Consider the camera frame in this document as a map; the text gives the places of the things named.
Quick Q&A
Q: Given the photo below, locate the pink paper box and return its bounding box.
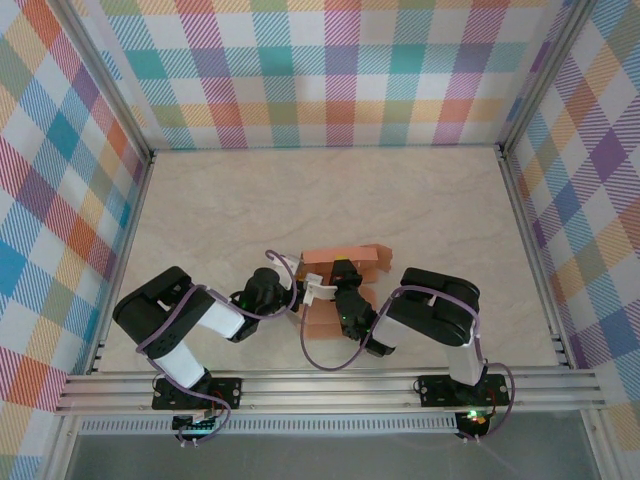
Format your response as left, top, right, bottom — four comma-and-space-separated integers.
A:
298, 243, 396, 341

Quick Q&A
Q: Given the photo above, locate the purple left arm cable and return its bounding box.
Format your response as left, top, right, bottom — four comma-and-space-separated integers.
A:
134, 249, 304, 449

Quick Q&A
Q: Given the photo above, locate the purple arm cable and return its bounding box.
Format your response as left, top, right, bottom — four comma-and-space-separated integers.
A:
298, 284, 516, 446
134, 249, 304, 449

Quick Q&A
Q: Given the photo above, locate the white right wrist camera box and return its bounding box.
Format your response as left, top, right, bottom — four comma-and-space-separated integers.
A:
303, 282, 338, 307

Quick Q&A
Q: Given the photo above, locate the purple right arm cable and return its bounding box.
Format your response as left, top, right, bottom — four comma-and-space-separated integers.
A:
298, 284, 516, 446

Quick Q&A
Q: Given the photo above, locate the long aluminium base rail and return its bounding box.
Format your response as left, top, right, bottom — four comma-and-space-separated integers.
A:
54, 368, 607, 417

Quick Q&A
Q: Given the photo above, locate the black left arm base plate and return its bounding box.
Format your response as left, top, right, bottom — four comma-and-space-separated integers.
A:
151, 377, 244, 412

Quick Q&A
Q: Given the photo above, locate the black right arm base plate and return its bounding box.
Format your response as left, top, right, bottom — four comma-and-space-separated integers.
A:
416, 372, 512, 408

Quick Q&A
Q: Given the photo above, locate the slotted grey cable duct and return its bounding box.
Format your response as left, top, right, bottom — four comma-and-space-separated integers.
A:
78, 417, 462, 437

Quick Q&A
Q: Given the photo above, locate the aluminium table side rail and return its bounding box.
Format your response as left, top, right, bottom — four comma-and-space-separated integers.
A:
496, 144, 577, 370
85, 149, 157, 376

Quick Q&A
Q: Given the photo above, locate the aluminium frame corner post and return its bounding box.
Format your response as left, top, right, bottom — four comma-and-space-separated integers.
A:
47, 0, 155, 162
496, 0, 601, 154

